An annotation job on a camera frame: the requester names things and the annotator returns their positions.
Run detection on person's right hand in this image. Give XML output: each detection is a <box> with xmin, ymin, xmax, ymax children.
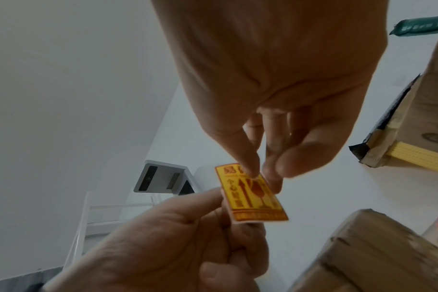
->
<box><xmin>150</xmin><ymin>0</ymin><xmax>390</xmax><ymax>191</ymax></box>

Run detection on person's left hand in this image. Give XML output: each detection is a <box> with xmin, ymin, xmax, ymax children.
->
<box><xmin>42</xmin><ymin>188</ymin><xmax>271</xmax><ymax>292</ymax></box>

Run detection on yellow and red sticker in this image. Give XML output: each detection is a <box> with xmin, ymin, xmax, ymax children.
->
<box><xmin>215</xmin><ymin>163</ymin><xmax>290</xmax><ymax>227</ymax></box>

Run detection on white metal rack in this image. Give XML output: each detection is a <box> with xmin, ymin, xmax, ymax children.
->
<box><xmin>62</xmin><ymin>190</ymin><xmax>159</xmax><ymax>269</ymax></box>

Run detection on white label printer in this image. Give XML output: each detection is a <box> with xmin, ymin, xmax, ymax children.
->
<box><xmin>133</xmin><ymin>160</ymin><xmax>196</xmax><ymax>196</ymax></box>

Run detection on black plastic film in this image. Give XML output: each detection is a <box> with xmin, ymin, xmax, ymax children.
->
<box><xmin>349</xmin><ymin>73</ymin><xmax>422</xmax><ymax>164</ymax></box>

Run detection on green packet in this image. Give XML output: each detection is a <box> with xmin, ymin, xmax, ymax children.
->
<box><xmin>389</xmin><ymin>14</ymin><xmax>438</xmax><ymax>37</ymax></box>

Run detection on large cardboard box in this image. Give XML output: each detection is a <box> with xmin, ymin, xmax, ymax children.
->
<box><xmin>360</xmin><ymin>25</ymin><xmax>438</xmax><ymax>172</ymax></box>

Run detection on taped cardboard box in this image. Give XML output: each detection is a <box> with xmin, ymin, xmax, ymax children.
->
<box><xmin>287</xmin><ymin>208</ymin><xmax>438</xmax><ymax>292</ymax></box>

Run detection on yellow strap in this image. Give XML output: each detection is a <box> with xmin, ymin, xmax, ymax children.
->
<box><xmin>388</xmin><ymin>141</ymin><xmax>438</xmax><ymax>172</ymax></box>

